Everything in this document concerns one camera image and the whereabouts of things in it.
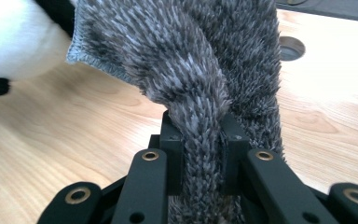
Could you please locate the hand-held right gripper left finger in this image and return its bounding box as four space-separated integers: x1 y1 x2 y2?
148 109 185 196

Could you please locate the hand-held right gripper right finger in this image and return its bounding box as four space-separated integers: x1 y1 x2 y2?
219 112 252 196

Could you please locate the grey fluffy cloth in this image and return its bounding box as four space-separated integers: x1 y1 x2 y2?
65 0 286 224

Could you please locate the panda plush toy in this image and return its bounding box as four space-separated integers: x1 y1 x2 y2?
0 0 79 98

